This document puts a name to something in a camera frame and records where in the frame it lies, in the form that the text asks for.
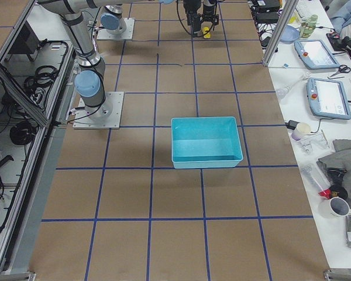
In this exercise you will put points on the yellow beetle toy car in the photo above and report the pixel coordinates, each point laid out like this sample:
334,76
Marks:
205,32

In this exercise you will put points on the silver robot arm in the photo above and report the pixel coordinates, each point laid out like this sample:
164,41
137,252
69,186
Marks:
89,83
116,10

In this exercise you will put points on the light blue plate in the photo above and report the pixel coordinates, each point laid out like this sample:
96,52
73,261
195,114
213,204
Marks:
289,35

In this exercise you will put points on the far teach pendant tablet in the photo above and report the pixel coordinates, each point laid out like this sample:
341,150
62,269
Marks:
315,54

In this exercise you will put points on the teach pendant tablet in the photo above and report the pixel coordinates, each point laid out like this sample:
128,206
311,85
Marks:
315,54
327,98

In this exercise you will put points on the teal plastic storage bin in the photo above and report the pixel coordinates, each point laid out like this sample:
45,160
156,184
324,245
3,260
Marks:
205,142

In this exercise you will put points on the near teach pendant tablet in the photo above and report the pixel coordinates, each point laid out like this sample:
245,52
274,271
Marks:
327,98

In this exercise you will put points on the purple white cup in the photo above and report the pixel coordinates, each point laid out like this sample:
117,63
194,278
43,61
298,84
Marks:
300,131

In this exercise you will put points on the grey cloth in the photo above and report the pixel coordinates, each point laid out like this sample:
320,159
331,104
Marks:
340,159

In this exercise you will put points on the white mug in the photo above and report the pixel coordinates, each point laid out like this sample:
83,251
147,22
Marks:
334,208

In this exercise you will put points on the aluminium frame post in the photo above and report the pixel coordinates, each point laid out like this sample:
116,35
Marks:
286,14

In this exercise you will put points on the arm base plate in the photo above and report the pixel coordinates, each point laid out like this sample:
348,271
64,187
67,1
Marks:
113,28
108,116

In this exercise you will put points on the black handled scissors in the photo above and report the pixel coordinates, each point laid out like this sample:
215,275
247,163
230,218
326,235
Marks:
341,69

